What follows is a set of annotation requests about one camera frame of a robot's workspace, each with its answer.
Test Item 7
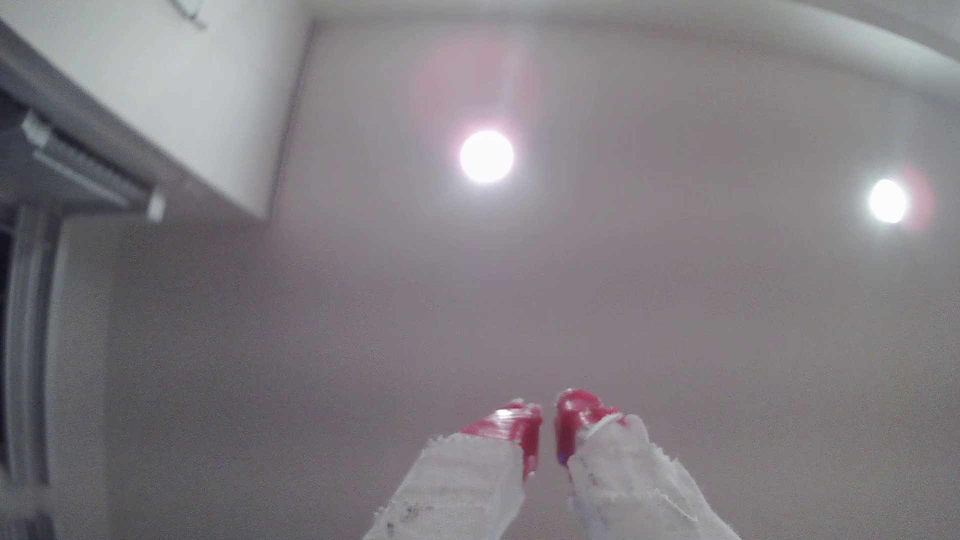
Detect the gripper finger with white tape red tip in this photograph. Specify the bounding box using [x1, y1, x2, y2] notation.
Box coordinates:
[362, 399, 543, 540]
[553, 388, 744, 540]

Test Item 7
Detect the small window frame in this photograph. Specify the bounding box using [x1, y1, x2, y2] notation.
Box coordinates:
[0, 206, 65, 489]

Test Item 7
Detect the round white ceiling light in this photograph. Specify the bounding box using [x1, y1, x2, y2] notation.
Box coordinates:
[459, 129, 516, 186]
[868, 178, 910, 225]

